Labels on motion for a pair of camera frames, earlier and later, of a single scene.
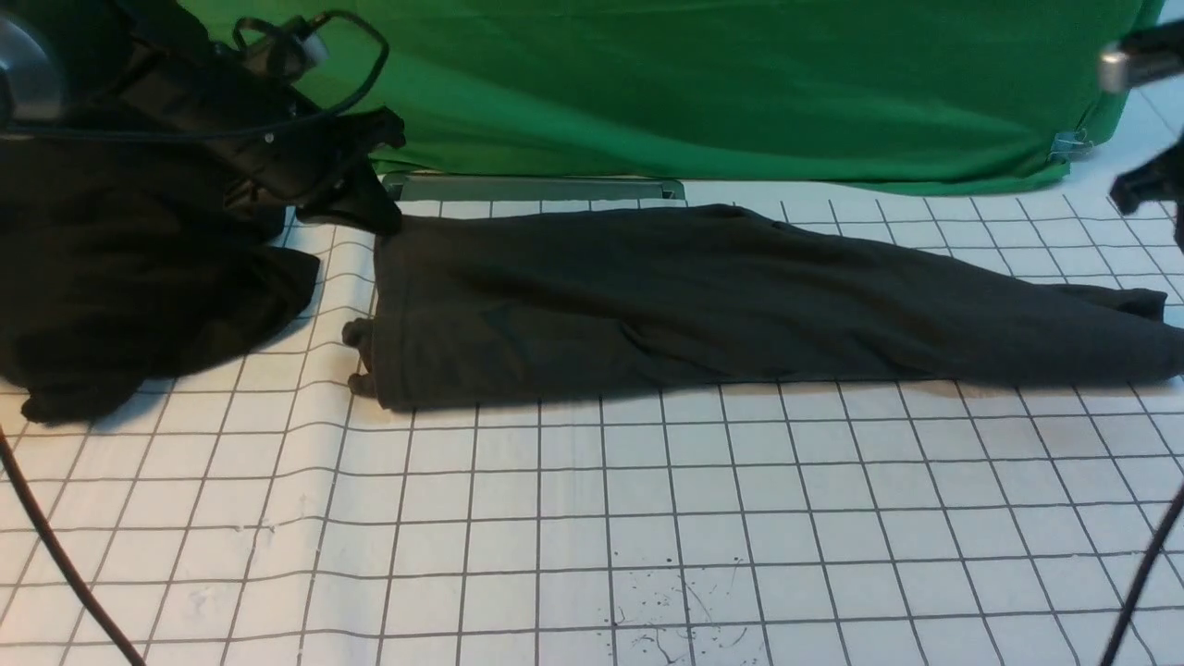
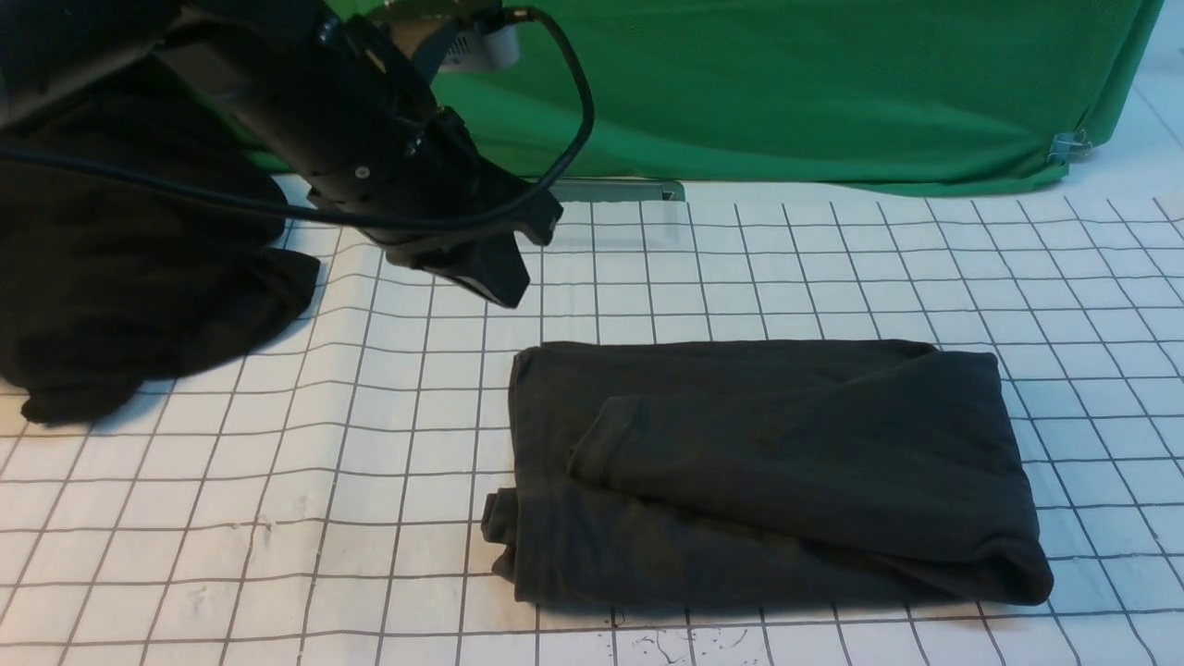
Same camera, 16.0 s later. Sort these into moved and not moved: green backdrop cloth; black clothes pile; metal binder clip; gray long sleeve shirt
Moved: gray long sleeve shirt
Not moved: metal binder clip; black clothes pile; green backdrop cloth
